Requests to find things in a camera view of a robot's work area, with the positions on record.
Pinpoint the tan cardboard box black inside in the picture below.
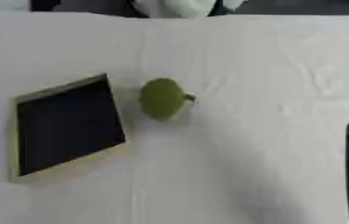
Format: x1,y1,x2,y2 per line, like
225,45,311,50
7,73,130,184

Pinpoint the green round toy fruit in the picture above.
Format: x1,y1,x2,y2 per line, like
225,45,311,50
137,77,200,122

